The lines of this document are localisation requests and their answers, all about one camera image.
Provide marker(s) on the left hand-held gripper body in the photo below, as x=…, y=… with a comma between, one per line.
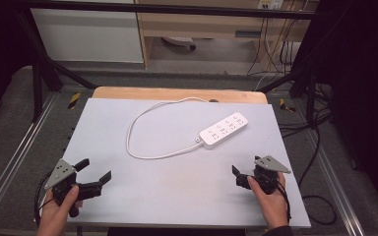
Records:
x=62, y=173

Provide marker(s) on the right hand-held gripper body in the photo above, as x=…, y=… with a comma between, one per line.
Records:
x=267, y=177

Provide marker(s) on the person's right hand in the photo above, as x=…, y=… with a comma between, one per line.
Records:
x=272, y=206

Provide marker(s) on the person's left hand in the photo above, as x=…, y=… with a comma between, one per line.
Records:
x=54, y=219

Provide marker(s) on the white power strip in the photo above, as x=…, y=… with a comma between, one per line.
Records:
x=223, y=130

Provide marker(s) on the person's dark right sleeve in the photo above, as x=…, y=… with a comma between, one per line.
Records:
x=279, y=231

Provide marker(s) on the yellow black tape marker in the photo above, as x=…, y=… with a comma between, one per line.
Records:
x=285, y=105
x=74, y=100

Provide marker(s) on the wooden table board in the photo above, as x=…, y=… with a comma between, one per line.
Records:
x=177, y=94

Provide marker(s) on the white cabinet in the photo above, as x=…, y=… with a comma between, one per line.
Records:
x=85, y=34

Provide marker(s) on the office chair base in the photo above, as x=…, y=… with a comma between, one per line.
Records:
x=179, y=41

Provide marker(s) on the aluminium floor rail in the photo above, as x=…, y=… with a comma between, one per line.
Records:
x=16, y=154
x=336, y=183

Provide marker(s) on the white wall socket strip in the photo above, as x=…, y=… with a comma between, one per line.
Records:
x=270, y=4

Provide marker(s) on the black metal frame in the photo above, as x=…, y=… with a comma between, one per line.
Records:
x=164, y=8

